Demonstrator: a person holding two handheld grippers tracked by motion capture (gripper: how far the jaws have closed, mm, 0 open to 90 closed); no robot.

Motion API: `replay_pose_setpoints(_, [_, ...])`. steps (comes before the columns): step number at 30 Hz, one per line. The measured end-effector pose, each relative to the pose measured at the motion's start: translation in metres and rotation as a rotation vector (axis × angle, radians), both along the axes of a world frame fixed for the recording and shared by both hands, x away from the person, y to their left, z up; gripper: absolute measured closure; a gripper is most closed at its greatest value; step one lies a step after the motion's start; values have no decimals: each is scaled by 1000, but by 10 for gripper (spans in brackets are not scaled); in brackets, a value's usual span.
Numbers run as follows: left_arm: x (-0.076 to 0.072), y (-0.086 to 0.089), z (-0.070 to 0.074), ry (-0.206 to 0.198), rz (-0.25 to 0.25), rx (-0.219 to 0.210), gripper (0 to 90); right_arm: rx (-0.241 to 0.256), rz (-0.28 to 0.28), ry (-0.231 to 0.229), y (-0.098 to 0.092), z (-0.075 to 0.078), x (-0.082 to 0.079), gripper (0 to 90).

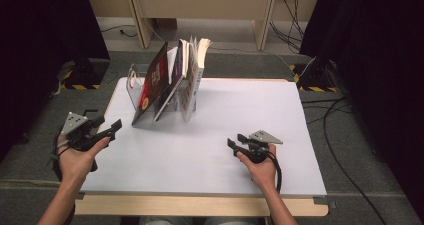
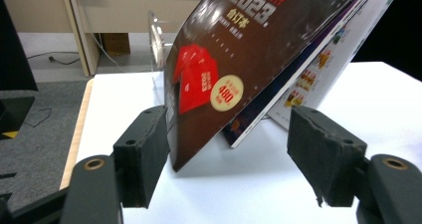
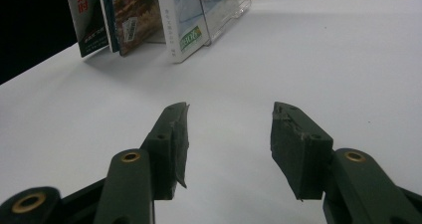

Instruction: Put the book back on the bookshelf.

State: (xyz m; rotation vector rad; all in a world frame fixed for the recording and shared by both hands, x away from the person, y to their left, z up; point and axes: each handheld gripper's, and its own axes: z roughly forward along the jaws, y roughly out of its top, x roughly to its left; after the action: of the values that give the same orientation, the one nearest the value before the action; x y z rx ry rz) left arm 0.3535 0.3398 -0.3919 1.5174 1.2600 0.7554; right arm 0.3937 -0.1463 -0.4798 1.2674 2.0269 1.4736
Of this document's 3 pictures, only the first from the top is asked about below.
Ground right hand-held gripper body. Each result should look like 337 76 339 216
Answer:
238 129 285 165

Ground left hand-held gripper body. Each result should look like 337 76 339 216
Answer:
58 109 102 173

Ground clear acrylic book rack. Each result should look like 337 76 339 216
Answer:
125 62 198 114

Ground black and red book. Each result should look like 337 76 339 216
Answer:
131 41 171 127

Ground thick white book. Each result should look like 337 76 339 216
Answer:
178 35 213 123

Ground purple magazine white spine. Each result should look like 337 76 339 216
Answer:
153 46 185 122

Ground person's right hand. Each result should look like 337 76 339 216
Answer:
236 144 278 193

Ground person's left hand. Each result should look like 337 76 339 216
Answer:
58 136 112 187

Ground stand base with hazard tape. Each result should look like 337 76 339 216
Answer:
289 59 338 93
59 58 111 91

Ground black curtain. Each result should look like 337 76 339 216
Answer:
299 0 424 216
0 0 111 163

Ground beige wooden desk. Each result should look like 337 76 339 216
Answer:
83 0 323 51

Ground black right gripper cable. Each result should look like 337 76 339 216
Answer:
266 150 283 195

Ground thin black floor cable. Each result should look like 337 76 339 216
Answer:
301 97 355 125

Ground long black floor cable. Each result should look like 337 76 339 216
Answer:
322 98 388 225

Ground white floor cable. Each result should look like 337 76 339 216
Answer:
141 16 316 79

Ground short black floor cable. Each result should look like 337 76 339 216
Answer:
100 24 138 39

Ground black socket cable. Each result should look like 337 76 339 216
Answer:
281 0 306 39
269 19 302 53

